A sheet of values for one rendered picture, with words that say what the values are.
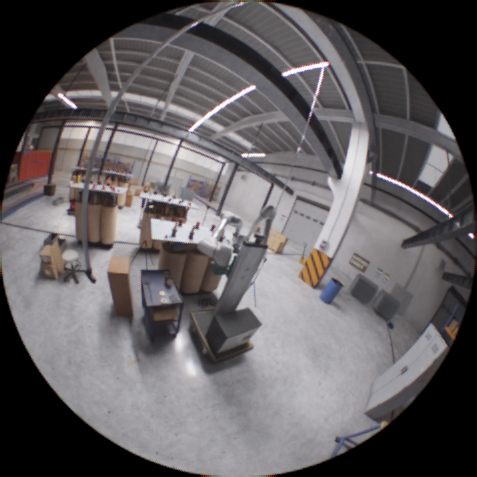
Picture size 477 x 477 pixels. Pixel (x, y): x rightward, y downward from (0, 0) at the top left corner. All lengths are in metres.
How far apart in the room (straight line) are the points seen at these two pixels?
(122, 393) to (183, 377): 0.89
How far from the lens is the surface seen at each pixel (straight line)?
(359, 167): 6.90
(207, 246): 1.49
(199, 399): 2.19
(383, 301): 9.46
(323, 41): 6.51
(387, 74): 8.77
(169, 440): 2.22
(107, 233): 3.92
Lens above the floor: 2.16
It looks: 16 degrees down
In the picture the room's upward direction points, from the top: 22 degrees clockwise
